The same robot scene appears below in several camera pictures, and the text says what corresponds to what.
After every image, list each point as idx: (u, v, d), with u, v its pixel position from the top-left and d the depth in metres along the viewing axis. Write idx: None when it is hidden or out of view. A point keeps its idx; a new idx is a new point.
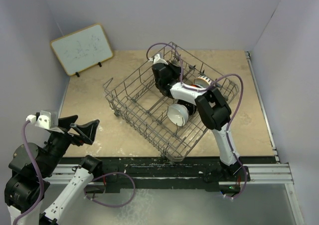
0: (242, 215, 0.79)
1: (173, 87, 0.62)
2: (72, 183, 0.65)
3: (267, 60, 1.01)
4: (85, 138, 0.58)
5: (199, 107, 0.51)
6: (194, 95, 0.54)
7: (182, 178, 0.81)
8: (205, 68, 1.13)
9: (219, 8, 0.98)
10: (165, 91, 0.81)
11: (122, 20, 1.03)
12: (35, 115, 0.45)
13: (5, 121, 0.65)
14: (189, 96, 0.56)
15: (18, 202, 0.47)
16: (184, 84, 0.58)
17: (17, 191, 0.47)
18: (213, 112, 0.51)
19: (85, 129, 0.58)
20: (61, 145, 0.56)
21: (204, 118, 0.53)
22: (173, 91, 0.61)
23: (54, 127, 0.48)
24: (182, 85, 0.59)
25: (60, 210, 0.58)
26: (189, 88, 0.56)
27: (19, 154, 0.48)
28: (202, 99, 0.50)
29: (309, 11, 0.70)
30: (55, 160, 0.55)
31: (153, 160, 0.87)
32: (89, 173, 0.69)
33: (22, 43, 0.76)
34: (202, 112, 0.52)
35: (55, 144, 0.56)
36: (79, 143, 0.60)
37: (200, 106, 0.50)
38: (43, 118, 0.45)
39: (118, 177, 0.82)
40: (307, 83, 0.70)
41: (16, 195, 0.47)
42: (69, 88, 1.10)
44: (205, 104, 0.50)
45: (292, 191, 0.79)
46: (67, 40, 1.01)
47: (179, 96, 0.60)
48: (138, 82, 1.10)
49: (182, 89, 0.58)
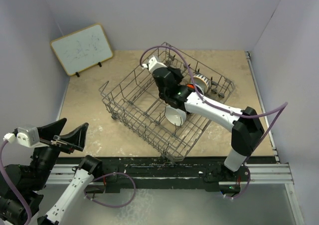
0: (241, 215, 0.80)
1: (190, 99, 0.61)
2: (73, 185, 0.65)
3: (267, 60, 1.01)
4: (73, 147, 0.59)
5: (236, 134, 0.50)
6: (227, 117, 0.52)
7: (182, 178, 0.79)
8: (199, 66, 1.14)
9: (218, 8, 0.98)
10: (174, 101, 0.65)
11: (122, 20, 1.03)
12: (13, 133, 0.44)
13: (5, 121, 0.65)
14: (214, 115, 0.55)
15: (11, 218, 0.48)
16: (207, 101, 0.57)
17: (9, 208, 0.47)
18: (250, 138, 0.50)
19: (73, 138, 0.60)
20: (48, 159, 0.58)
21: (239, 145, 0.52)
22: (191, 105, 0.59)
23: (36, 143, 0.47)
24: (203, 100, 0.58)
25: (62, 212, 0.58)
26: (215, 107, 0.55)
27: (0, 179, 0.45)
28: (240, 126, 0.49)
29: (309, 11, 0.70)
30: (43, 173, 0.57)
31: (152, 160, 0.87)
32: (90, 174, 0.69)
33: (22, 44, 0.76)
34: (238, 139, 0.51)
35: (42, 158, 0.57)
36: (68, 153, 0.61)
37: (239, 134, 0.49)
38: (22, 136, 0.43)
39: (118, 177, 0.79)
40: (306, 83, 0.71)
41: (8, 212, 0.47)
42: (69, 88, 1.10)
44: (244, 131, 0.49)
45: (292, 190, 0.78)
46: (67, 40, 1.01)
47: (199, 111, 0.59)
48: (134, 83, 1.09)
49: (206, 106, 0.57)
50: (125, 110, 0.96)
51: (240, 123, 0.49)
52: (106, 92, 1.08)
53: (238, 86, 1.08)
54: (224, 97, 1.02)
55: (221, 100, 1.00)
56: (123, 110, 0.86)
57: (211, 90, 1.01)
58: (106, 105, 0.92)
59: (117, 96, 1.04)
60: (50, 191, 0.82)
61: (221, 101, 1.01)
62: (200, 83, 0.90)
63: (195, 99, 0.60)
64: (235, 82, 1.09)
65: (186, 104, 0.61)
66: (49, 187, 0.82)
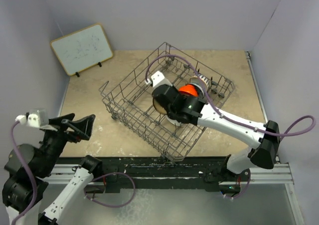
0: (241, 215, 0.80)
1: (204, 112, 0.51)
2: (72, 183, 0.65)
3: (267, 60, 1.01)
4: (80, 134, 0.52)
5: (263, 152, 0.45)
6: (253, 136, 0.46)
7: (182, 178, 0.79)
8: (199, 66, 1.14)
9: (218, 8, 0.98)
10: (184, 115, 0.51)
11: (122, 20, 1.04)
12: (24, 115, 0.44)
13: (5, 121, 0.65)
14: (236, 132, 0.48)
15: (15, 202, 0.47)
16: (225, 115, 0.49)
17: (15, 191, 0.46)
18: (275, 154, 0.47)
19: (80, 123, 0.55)
20: (57, 144, 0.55)
21: (261, 161, 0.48)
22: (205, 120, 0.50)
23: (45, 125, 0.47)
24: (220, 114, 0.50)
25: (60, 210, 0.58)
26: (238, 122, 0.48)
27: (13, 155, 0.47)
28: (268, 144, 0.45)
29: (309, 11, 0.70)
30: (52, 160, 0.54)
31: (153, 160, 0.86)
32: (90, 173, 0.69)
33: (22, 44, 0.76)
34: (264, 157, 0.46)
35: (51, 143, 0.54)
36: (76, 139, 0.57)
37: (267, 153, 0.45)
38: (31, 117, 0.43)
39: (118, 177, 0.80)
40: (307, 83, 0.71)
41: (13, 195, 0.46)
42: (69, 88, 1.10)
44: (271, 150, 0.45)
45: (292, 191, 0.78)
46: (67, 40, 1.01)
47: (213, 126, 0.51)
48: (134, 83, 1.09)
49: (226, 122, 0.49)
50: (125, 110, 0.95)
51: (267, 141, 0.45)
52: (106, 92, 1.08)
53: (238, 85, 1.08)
54: (224, 97, 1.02)
55: (221, 100, 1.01)
56: (123, 110, 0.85)
57: (211, 90, 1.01)
58: (106, 105, 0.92)
59: (117, 96, 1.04)
60: (50, 191, 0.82)
61: (221, 101, 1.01)
62: (200, 82, 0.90)
63: (210, 112, 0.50)
64: (235, 82, 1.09)
65: (200, 119, 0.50)
66: (49, 187, 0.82)
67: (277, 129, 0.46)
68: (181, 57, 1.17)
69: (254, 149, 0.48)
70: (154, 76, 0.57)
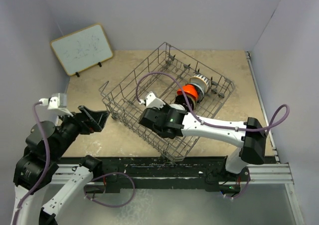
0: (241, 215, 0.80)
1: (185, 122, 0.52)
2: (72, 180, 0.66)
3: (267, 60, 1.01)
4: (92, 122, 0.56)
5: (250, 150, 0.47)
6: (236, 136, 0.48)
7: (182, 178, 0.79)
8: (199, 66, 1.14)
9: (218, 8, 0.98)
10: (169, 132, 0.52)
11: (122, 20, 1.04)
12: (48, 99, 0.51)
13: (5, 121, 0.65)
14: (218, 135, 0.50)
15: (27, 180, 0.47)
16: (206, 122, 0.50)
17: (28, 168, 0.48)
18: (262, 150, 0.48)
19: (95, 114, 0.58)
20: (71, 131, 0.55)
21: (252, 159, 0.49)
22: (188, 131, 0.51)
23: (63, 109, 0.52)
24: (201, 121, 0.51)
25: (59, 205, 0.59)
26: (219, 126, 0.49)
27: (36, 130, 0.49)
28: (252, 142, 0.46)
29: (309, 11, 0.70)
30: (66, 143, 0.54)
31: (153, 160, 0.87)
32: (90, 172, 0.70)
33: (22, 44, 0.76)
34: (250, 154, 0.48)
35: (67, 129, 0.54)
36: (88, 131, 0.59)
37: (253, 150, 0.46)
38: (52, 99, 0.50)
39: (118, 177, 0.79)
40: (307, 83, 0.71)
41: (26, 171, 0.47)
42: (69, 88, 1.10)
44: (256, 146, 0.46)
45: (292, 191, 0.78)
46: (67, 40, 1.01)
47: (198, 134, 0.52)
48: (134, 83, 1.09)
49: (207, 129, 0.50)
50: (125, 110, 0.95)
51: (250, 138, 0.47)
52: (106, 92, 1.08)
53: (238, 85, 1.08)
54: (224, 97, 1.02)
55: (221, 100, 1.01)
56: (123, 109, 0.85)
57: (211, 90, 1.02)
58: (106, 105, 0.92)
59: (117, 96, 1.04)
60: (50, 191, 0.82)
61: (221, 101, 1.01)
62: (199, 82, 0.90)
63: (191, 120, 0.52)
64: (235, 82, 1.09)
65: (184, 131, 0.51)
66: (49, 187, 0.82)
67: (256, 124, 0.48)
68: (181, 57, 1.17)
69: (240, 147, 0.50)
70: (146, 96, 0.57)
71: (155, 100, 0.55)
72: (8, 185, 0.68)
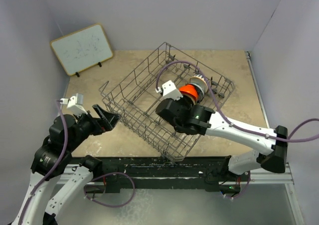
0: (241, 215, 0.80)
1: (213, 121, 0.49)
2: (72, 180, 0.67)
3: (267, 61, 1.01)
4: (104, 120, 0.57)
5: (278, 159, 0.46)
6: (266, 144, 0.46)
7: (182, 178, 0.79)
8: (199, 66, 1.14)
9: (218, 8, 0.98)
10: (191, 126, 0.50)
11: (122, 20, 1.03)
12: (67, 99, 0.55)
13: (5, 121, 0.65)
14: (246, 139, 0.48)
15: (45, 167, 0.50)
16: (235, 124, 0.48)
17: (47, 157, 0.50)
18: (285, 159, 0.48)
19: (108, 115, 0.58)
20: (85, 130, 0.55)
21: (273, 167, 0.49)
22: (215, 130, 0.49)
23: (79, 107, 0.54)
24: (231, 123, 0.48)
25: (59, 206, 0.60)
26: (249, 131, 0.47)
27: (58, 120, 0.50)
28: (282, 152, 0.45)
29: (309, 11, 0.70)
30: (82, 136, 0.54)
31: (153, 160, 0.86)
32: (90, 172, 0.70)
33: (22, 44, 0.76)
34: (275, 163, 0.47)
35: (82, 127, 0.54)
36: (99, 133, 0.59)
37: (281, 160, 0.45)
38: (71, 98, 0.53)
39: (118, 177, 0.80)
40: (307, 83, 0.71)
41: (45, 159, 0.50)
42: (69, 88, 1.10)
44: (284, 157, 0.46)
45: (292, 191, 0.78)
46: (67, 40, 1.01)
47: (223, 135, 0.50)
48: (134, 83, 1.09)
49: (238, 132, 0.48)
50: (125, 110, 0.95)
51: (280, 148, 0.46)
52: (106, 92, 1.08)
53: (238, 85, 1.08)
54: (224, 97, 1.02)
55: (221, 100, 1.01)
56: (123, 109, 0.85)
57: (211, 90, 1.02)
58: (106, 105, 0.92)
59: (117, 96, 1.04)
60: None
61: (221, 101, 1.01)
62: (199, 82, 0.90)
63: (219, 120, 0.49)
64: (235, 82, 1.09)
65: (209, 129, 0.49)
66: None
67: (287, 134, 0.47)
68: (181, 57, 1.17)
69: (265, 155, 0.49)
70: (165, 85, 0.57)
71: (174, 90, 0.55)
72: (8, 185, 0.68)
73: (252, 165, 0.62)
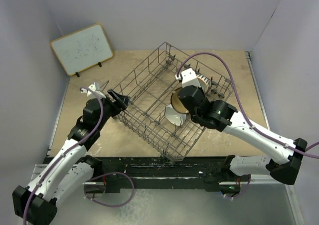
0: (241, 215, 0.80)
1: (234, 120, 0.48)
2: (74, 172, 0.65)
3: (267, 61, 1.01)
4: (119, 101, 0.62)
5: (290, 170, 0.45)
6: (284, 153, 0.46)
7: (182, 178, 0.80)
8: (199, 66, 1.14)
9: (217, 8, 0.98)
10: (212, 120, 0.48)
11: (122, 20, 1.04)
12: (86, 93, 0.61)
13: (5, 121, 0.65)
14: (263, 145, 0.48)
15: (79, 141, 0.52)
16: (256, 127, 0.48)
17: (81, 132, 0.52)
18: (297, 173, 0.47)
19: (120, 97, 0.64)
20: (108, 111, 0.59)
21: (281, 176, 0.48)
22: (235, 130, 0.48)
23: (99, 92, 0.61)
24: (251, 126, 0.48)
25: (61, 192, 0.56)
26: (270, 137, 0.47)
27: (90, 103, 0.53)
28: (298, 163, 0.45)
29: (309, 11, 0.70)
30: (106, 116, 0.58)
31: (152, 160, 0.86)
32: (91, 167, 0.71)
33: (22, 44, 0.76)
34: (290, 174, 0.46)
35: (105, 109, 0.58)
36: (117, 113, 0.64)
37: (294, 171, 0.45)
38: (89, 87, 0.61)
39: (118, 177, 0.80)
40: (307, 83, 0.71)
41: (80, 133, 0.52)
42: (69, 88, 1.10)
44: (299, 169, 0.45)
45: (292, 191, 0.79)
46: (67, 40, 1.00)
47: (240, 136, 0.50)
48: (134, 82, 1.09)
49: (259, 135, 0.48)
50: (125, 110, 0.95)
51: (296, 159, 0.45)
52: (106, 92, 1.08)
53: (238, 86, 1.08)
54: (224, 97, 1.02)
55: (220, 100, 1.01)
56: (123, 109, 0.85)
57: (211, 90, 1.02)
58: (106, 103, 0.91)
59: None
60: None
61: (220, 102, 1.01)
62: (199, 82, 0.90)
63: (239, 120, 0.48)
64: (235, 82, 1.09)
65: (228, 127, 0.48)
66: None
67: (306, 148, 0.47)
68: (181, 57, 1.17)
69: (278, 164, 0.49)
70: (185, 73, 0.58)
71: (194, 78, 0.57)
72: (9, 185, 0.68)
73: (257, 170, 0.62)
